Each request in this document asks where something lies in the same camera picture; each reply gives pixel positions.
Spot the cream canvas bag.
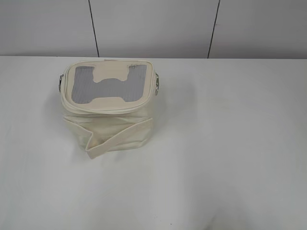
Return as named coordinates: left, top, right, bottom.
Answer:
left=59, top=59, right=159, bottom=159

